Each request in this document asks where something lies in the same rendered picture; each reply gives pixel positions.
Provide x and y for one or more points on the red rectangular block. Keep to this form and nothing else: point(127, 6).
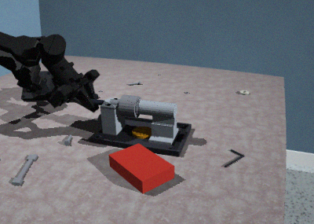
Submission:
point(141, 167)

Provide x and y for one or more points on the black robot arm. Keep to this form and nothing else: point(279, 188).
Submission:
point(25, 68)

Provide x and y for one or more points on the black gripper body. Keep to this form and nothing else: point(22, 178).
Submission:
point(68, 78)

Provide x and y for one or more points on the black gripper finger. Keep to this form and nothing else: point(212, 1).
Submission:
point(90, 90)
point(82, 98)

